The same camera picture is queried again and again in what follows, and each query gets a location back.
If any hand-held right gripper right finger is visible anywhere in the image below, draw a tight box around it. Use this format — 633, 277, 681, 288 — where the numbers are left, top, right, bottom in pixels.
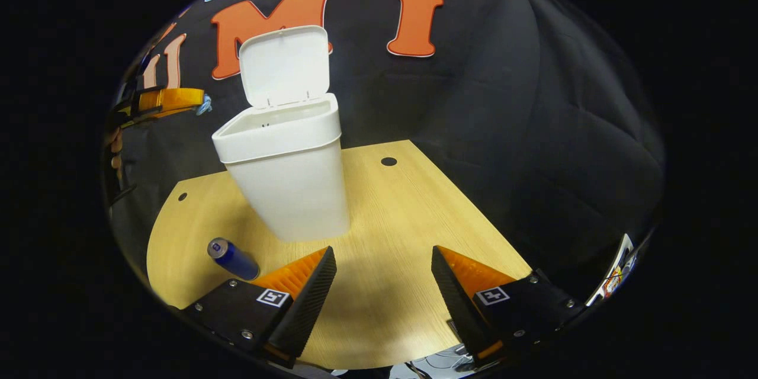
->
431, 245, 584, 368

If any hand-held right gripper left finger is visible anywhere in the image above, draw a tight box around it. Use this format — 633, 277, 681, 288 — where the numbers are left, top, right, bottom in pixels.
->
181, 246, 338, 368

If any blue pop can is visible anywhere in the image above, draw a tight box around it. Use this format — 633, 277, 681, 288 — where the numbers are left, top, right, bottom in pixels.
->
207, 237, 262, 281

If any white desktop garbage bin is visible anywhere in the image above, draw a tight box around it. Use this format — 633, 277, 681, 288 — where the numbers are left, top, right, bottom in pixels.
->
211, 25, 351, 243

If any wooden desktop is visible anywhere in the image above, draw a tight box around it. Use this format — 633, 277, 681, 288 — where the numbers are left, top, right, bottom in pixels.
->
146, 140, 533, 371

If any white printed board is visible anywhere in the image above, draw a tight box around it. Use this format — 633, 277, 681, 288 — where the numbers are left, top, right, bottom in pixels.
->
585, 233, 635, 307

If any black backdrop cloth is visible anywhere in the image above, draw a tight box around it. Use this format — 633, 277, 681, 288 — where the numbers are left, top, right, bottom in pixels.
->
105, 0, 665, 291

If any tangle of cables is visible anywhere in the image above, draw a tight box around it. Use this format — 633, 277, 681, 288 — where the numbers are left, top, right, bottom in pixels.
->
388, 343, 480, 379

